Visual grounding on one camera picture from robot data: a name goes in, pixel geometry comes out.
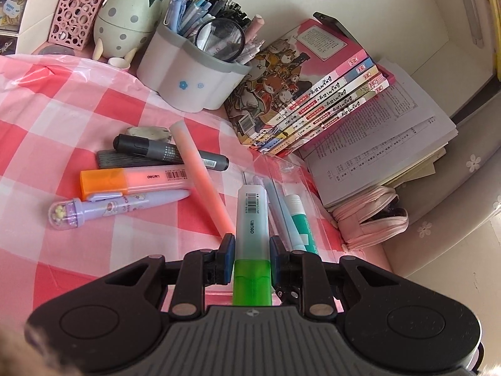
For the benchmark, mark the purple cartoon pen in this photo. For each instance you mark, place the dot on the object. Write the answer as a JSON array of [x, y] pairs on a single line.
[[74, 213]]

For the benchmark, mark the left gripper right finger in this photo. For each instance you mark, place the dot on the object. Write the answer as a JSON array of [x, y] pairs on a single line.
[[301, 279]]

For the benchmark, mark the light purple pen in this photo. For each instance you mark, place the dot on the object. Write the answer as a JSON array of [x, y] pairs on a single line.
[[275, 206]]

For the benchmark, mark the pink tube pen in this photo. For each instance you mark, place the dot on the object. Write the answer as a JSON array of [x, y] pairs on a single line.
[[201, 179]]

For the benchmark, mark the white drawer organizer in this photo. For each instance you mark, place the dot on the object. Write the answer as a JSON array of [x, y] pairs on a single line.
[[25, 25]]

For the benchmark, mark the white spine comic book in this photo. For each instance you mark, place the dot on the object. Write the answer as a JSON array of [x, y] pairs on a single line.
[[328, 121]]

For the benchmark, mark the red checkered tablecloth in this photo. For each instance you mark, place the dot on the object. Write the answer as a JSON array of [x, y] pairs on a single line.
[[57, 112]]

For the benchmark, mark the orange cap pink highlighter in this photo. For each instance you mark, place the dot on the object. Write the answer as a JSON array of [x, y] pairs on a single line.
[[97, 184]]

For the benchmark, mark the stack of printed papers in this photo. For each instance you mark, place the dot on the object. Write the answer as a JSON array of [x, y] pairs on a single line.
[[390, 133]]

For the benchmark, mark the black grey marker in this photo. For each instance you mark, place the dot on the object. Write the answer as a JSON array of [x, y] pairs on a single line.
[[168, 153]]

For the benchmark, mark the blue pen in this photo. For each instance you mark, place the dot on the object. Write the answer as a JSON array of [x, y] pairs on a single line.
[[294, 242]]

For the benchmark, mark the pink mesh pen holder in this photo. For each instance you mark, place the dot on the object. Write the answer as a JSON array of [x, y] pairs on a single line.
[[72, 24]]

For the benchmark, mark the cream spine comic book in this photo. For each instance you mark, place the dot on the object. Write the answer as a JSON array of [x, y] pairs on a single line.
[[336, 99]]

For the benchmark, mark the clear plastic organizer box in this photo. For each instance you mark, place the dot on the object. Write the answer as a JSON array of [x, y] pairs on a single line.
[[293, 180]]

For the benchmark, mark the striped spine comic book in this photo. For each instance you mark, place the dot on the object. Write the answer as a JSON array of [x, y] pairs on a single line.
[[338, 105]]

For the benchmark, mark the black magnifying glass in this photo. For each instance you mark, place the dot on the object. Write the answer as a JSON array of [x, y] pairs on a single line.
[[221, 38]]

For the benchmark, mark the black bookend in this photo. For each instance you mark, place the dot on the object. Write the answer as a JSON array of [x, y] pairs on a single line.
[[334, 26]]

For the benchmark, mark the green cap highlighter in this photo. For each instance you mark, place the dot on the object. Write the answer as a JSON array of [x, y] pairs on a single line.
[[252, 268]]

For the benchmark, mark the pink spine comic book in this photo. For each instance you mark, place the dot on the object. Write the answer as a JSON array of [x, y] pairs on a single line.
[[285, 70]]

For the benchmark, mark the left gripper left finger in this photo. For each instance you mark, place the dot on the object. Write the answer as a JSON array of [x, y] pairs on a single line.
[[198, 270]]

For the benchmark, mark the pink pencil case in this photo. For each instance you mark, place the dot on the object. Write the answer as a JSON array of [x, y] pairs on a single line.
[[370, 218]]

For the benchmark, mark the grey white pen holder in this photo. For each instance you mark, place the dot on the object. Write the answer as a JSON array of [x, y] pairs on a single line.
[[187, 78]]

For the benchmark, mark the green eggshell pen holder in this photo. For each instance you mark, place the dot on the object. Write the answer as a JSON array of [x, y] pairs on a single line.
[[122, 27]]

